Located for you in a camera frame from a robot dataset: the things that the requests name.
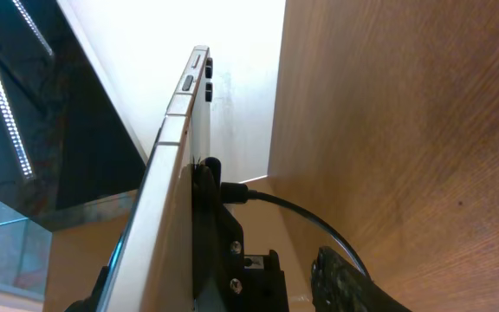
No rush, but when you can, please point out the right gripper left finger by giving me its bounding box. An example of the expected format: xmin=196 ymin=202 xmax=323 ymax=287
xmin=64 ymin=266 xmax=109 ymax=312

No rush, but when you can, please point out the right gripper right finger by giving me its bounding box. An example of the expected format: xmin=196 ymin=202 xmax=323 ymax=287
xmin=310 ymin=246 xmax=410 ymax=312

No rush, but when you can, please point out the black smartphone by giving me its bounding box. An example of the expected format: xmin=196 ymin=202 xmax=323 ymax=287
xmin=97 ymin=45 xmax=213 ymax=312

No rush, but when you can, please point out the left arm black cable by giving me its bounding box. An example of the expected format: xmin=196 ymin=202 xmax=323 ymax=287
xmin=219 ymin=181 xmax=370 ymax=278

